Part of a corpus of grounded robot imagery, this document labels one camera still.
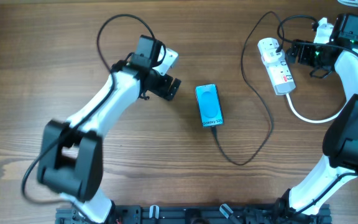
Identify Galaxy S25 smartphone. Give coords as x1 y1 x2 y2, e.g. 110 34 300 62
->
195 84 224 128

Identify black charging cable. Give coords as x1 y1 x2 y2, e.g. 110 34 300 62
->
210 11 287 166

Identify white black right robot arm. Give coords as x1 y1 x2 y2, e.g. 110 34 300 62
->
273 47 358 222

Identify white charger adapter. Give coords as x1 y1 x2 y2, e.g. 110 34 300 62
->
260 49 285 67

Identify white power strip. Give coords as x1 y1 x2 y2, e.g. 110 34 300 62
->
257 37 296 96

